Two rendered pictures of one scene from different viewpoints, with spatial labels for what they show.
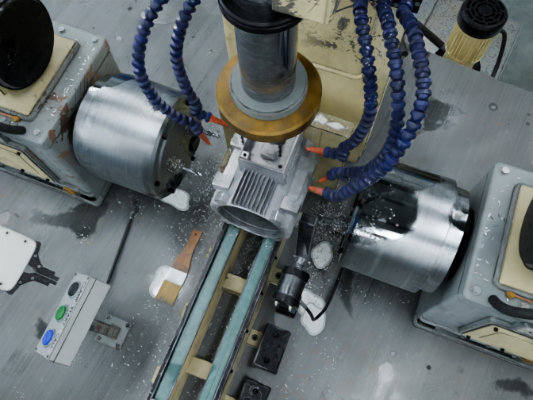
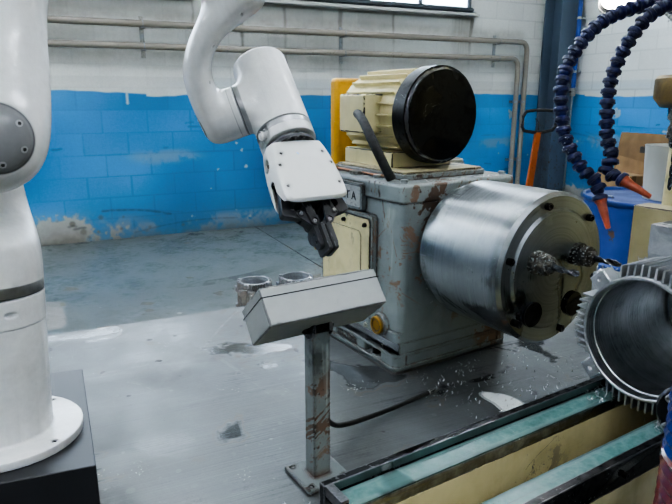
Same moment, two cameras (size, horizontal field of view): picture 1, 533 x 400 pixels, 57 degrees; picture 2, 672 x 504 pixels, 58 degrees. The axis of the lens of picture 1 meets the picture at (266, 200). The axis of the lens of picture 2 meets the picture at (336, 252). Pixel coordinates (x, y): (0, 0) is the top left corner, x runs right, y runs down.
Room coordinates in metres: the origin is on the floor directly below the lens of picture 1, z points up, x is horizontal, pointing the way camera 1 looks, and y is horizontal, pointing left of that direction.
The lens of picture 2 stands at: (-0.44, -0.02, 1.31)
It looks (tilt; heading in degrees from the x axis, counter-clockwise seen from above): 14 degrees down; 33
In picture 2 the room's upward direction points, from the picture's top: straight up
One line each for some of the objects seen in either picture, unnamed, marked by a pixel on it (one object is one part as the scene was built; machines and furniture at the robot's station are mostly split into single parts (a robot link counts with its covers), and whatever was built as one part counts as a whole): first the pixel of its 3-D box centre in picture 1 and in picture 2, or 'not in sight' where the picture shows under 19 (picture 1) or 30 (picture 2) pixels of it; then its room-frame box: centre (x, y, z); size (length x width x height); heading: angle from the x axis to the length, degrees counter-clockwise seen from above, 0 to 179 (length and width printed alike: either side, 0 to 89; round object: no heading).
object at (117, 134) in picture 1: (123, 128); (487, 250); (0.59, 0.32, 1.04); 0.37 x 0.25 x 0.25; 65
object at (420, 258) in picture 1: (411, 228); not in sight; (0.30, -0.30, 1.04); 0.41 x 0.25 x 0.25; 65
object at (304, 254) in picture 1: (304, 240); not in sight; (0.26, -0.07, 1.12); 0.04 x 0.03 x 0.26; 155
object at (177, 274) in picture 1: (181, 266); not in sight; (0.31, 0.23, 0.80); 0.21 x 0.05 x 0.01; 153
